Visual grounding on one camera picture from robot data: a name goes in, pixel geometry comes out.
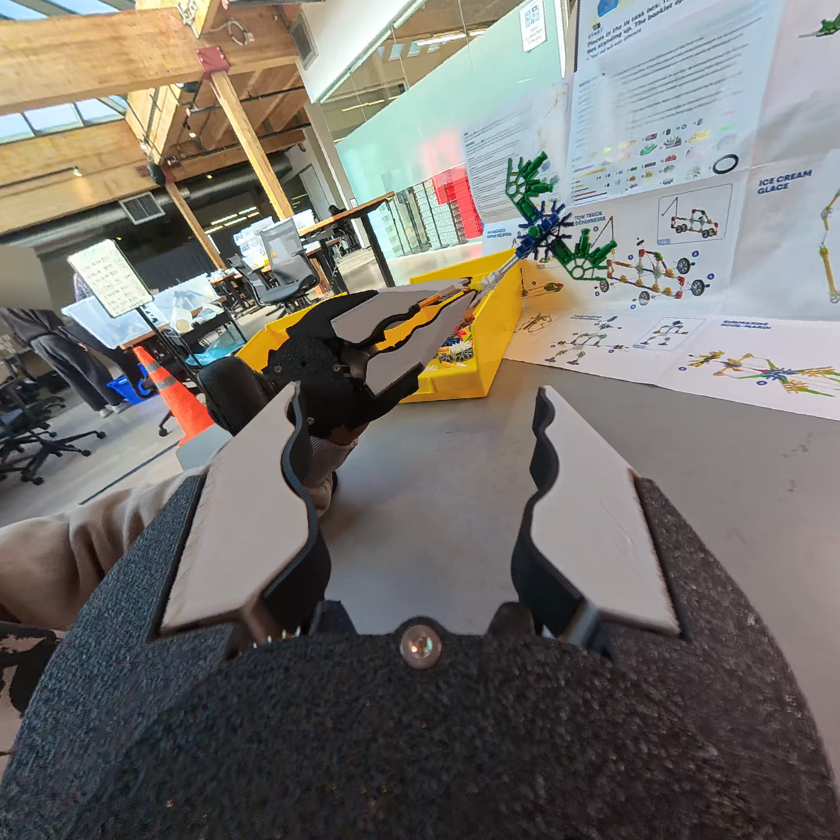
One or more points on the grey air vent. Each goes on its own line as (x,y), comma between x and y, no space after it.
(303,39)
(141,208)

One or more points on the grey desk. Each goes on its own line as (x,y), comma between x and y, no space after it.
(426,492)

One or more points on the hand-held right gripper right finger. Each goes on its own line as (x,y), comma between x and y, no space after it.
(604,538)

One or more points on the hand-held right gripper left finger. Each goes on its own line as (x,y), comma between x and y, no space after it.
(243,525)

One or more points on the white wall chart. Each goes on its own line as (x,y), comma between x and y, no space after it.
(108,279)

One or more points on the metal ventilation duct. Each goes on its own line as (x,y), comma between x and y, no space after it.
(229,172)

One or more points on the black office chair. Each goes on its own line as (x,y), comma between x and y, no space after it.
(253,282)
(33,420)

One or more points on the orange traffic cone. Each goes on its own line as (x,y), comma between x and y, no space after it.
(177,400)

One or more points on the green and blue toy assembly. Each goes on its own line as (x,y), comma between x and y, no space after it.
(581,246)

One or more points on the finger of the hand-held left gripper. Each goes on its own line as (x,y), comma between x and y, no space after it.
(367,315)
(400,367)

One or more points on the person's beige sweatshirt torso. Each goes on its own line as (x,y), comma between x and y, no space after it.
(6,728)

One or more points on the grey mesh office chair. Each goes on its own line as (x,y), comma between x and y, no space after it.
(285,253)

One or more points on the yellow divided plastic bin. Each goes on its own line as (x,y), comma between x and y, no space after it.
(485,341)

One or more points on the person's left forearm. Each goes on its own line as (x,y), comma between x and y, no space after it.
(79,544)

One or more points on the blue plastic bin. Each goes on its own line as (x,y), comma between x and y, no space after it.
(124,392)

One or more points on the wooden standing desk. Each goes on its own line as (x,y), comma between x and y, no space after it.
(375,253)

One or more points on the rack of small parts drawers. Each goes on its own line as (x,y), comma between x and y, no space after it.
(453,197)

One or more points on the white toy instruction sheet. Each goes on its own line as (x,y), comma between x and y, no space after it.
(754,275)

